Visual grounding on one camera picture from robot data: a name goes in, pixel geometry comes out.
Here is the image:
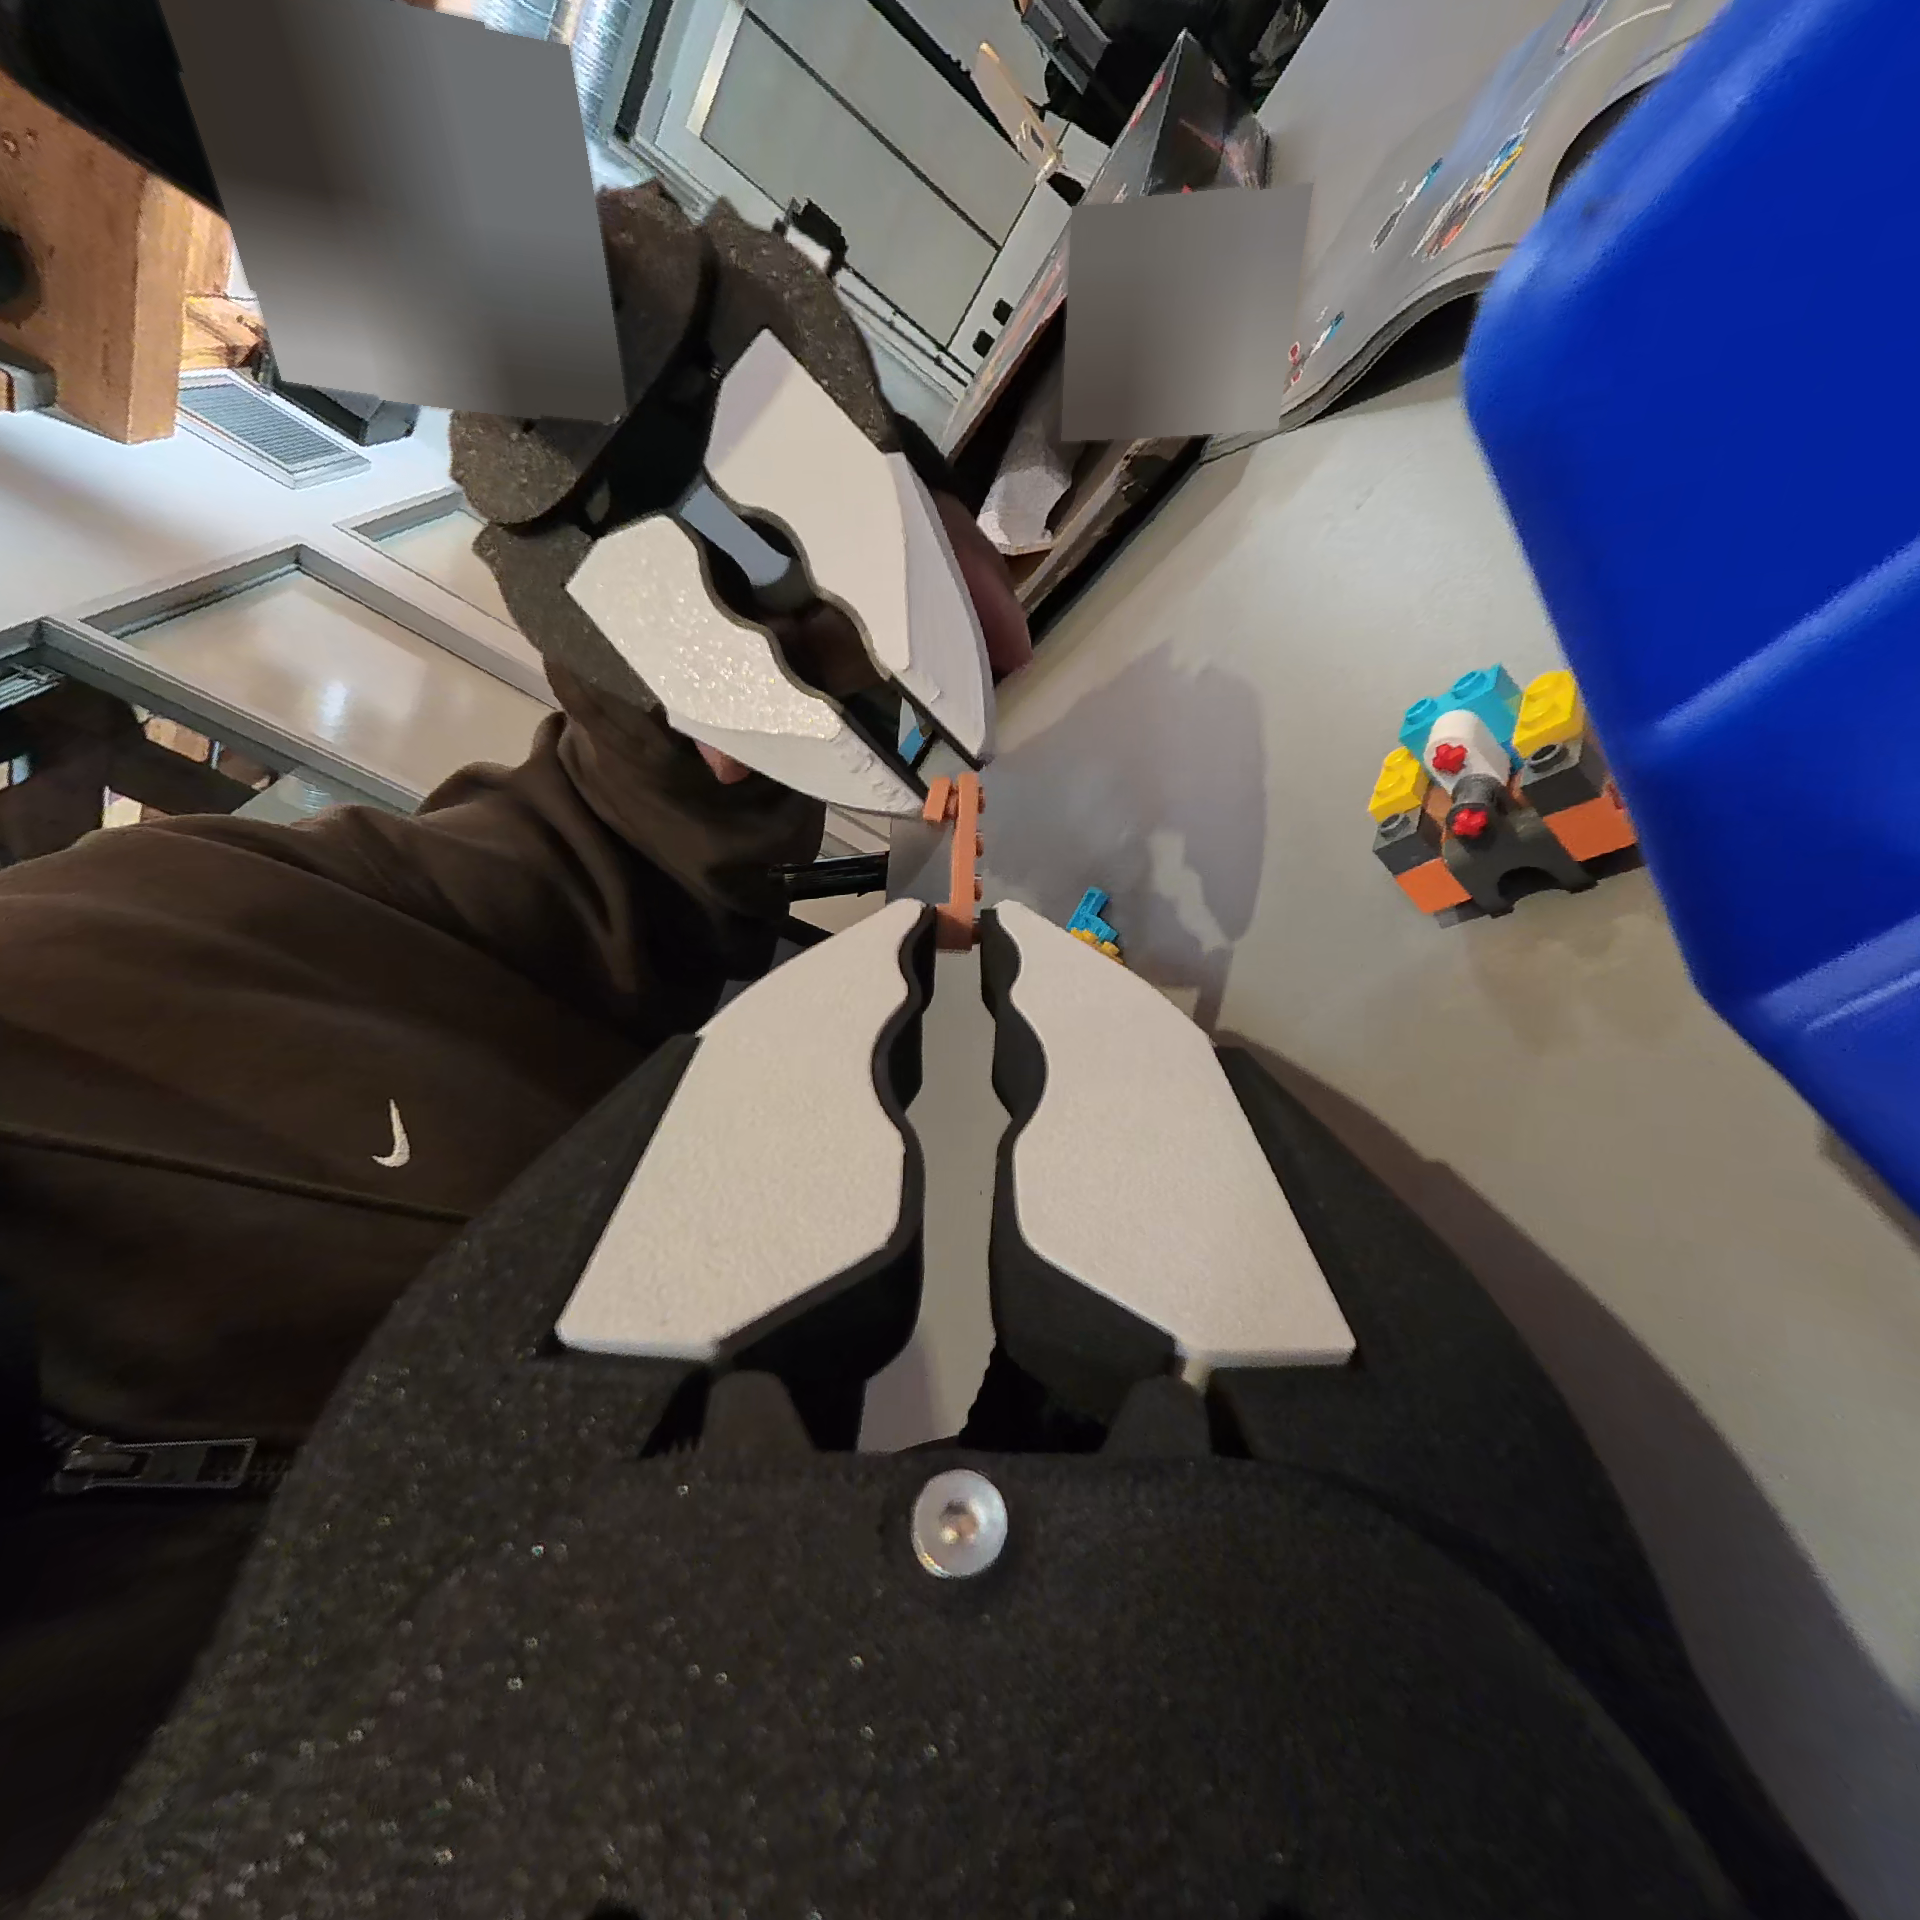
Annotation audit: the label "grey desk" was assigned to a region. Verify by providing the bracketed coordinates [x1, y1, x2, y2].
[854, 300, 1920, 1920]

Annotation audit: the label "dark printed cardboard box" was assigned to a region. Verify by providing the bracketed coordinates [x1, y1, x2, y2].
[946, 28, 1276, 452]

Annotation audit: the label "blue storage bin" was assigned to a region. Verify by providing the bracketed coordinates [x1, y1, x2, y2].
[1467, 0, 1920, 1168]

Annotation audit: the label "open instruction booklet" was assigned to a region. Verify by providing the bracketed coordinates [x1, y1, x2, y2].
[1282, 0, 1728, 422]

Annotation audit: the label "white vent grille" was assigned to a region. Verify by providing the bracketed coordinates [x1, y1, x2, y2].
[173, 377, 378, 479]

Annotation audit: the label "colourful toy brick model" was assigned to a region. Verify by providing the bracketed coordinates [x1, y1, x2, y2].
[1363, 661, 1642, 932]

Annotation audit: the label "wooden beam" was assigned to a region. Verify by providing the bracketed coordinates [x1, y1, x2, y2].
[0, 59, 238, 440]

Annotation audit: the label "brown zip hoodie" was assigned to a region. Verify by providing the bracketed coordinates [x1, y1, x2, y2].
[0, 734, 781, 1920]

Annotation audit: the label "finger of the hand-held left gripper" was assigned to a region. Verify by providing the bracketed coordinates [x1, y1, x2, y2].
[564, 510, 930, 824]
[702, 328, 1000, 764]

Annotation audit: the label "orange toy brick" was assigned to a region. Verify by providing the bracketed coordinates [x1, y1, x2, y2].
[925, 770, 991, 961]

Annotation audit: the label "person's left hand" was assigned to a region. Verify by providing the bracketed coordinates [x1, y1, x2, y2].
[946, 475, 1038, 667]

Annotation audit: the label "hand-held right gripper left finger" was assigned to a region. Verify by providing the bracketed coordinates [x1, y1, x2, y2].
[553, 895, 930, 1363]

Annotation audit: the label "black wall speaker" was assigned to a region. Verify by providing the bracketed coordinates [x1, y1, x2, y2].
[286, 379, 458, 447]

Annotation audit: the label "person's left forearm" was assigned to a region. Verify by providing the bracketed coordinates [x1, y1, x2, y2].
[428, 711, 838, 976]

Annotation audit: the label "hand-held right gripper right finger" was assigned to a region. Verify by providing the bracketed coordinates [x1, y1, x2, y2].
[983, 895, 1363, 1378]

